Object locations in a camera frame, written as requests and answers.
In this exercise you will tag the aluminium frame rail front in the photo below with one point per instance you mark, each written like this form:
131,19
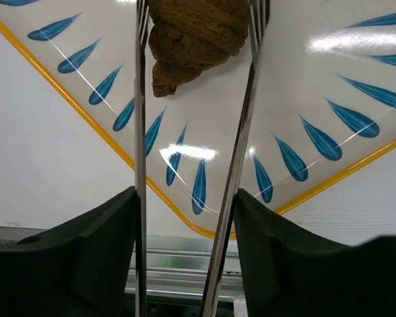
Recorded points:
176,269

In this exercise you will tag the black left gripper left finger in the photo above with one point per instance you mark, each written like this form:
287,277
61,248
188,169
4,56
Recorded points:
78,268

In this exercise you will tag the silver metal tongs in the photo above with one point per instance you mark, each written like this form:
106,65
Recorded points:
259,18

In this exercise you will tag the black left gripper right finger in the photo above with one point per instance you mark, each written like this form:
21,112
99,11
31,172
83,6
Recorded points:
290,271

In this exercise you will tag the brown croissant bread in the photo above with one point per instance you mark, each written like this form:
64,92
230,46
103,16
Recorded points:
190,37

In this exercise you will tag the white blue-patterned rectangular plate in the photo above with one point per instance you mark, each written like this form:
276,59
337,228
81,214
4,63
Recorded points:
325,104

